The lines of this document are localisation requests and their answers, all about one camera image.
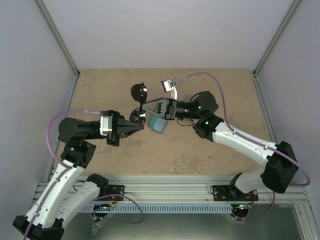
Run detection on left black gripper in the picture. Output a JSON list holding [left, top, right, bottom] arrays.
[[85, 110, 145, 146]]

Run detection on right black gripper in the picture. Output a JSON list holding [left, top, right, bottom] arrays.
[[142, 97, 202, 121]]

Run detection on blue glasses case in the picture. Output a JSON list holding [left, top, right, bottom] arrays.
[[148, 113, 168, 134]]

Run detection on black sunglasses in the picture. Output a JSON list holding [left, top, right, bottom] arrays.
[[129, 82, 148, 125]]

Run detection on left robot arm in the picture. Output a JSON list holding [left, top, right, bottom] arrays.
[[13, 110, 144, 240]]

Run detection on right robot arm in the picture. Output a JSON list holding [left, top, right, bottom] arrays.
[[142, 91, 298, 200]]

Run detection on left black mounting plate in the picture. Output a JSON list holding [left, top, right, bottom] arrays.
[[106, 185, 125, 202]]

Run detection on black mounting plate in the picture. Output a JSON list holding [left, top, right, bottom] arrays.
[[210, 185, 259, 202], [106, 185, 125, 202]]

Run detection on left circuit board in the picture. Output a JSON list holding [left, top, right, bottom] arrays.
[[93, 203, 117, 212]]

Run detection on circuit board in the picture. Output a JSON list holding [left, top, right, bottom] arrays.
[[232, 203, 252, 212], [93, 203, 117, 212]]

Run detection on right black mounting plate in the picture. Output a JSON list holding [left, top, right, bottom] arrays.
[[210, 185, 259, 202]]

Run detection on right circuit board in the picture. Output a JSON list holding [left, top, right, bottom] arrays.
[[232, 203, 252, 212]]

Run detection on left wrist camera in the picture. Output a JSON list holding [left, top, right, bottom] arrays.
[[99, 116, 113, 136]]

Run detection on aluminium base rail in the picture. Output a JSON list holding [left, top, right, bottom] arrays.
[[33, 174, 310, 203]]

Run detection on slotted cable duct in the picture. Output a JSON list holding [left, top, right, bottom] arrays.
[[79, 203, 233, 214]]

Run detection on left aluminium frame post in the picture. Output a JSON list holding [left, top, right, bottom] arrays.
[[34, 0, 81, 78]]

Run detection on aluminium frame post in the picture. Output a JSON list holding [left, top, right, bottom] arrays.
[[34, 0, 81, 78], [252, 0, 302, 77]]

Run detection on right aluminium frame post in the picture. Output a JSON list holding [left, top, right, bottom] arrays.
[[252, 0, 302, 77]]

